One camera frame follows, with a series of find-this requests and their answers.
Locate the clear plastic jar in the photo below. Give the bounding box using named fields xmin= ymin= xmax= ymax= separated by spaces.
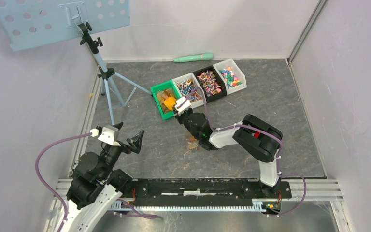
xmin=186 ymin=134 xmax=199 ymax=152

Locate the yellow plastic scoop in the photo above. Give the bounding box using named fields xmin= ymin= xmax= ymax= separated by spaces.
xmin=163 ymin=97 xmax=176 ymax=111

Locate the red jar lid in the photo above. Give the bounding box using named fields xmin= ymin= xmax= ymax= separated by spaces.
xmin=253 ymin=132 xmax=261 ymax=139

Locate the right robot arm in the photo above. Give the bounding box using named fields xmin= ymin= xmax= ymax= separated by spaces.
xmin=174 ymin=109 xmax=283 ymax=197

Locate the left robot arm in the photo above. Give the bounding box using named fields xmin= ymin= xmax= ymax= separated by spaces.
xmin=57 ymin=122 xmax=144 ymax=232

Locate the black lollipop bin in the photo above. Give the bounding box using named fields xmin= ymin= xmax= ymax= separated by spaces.
xmin=193 ymin=66 xmax=227 ymax=103

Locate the white lollipop bin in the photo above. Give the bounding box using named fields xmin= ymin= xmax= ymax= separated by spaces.
xmin=172 ymin=73 xmax=203 ymax=108

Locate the green candy bin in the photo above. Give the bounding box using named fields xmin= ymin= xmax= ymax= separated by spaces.
xmin=151 ymin=80 xmax=181 ymax=120

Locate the white candy bin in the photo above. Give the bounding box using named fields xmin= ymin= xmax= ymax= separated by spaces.
xmin=213 ymin=58 xmax=247 ymax=95

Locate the light blue music stand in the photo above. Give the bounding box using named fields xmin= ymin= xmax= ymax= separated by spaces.
xmin=0 ymin=0 xmax=151 ymax=122

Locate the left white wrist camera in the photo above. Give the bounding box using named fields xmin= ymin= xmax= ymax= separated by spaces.
xmin=90 ymin=125 xmax=121 ymax=146

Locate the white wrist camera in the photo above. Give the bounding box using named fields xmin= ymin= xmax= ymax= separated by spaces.
xmin=90 ymin=125 xmax=121 ymax=146
xmin=173 ymin=96 xmax=191 ymax=115

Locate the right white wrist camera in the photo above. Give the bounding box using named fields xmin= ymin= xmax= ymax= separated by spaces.
xmin=173 ymin=96 xmax=191 ymax=115

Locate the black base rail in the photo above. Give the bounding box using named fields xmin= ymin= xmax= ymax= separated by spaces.
xmin=122 ymin=178 xmax=292 ymax=209

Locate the mint green cylindrical handle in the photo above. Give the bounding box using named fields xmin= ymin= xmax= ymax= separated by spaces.
xmin=173 ymin=52 xmax=214 ymax=63

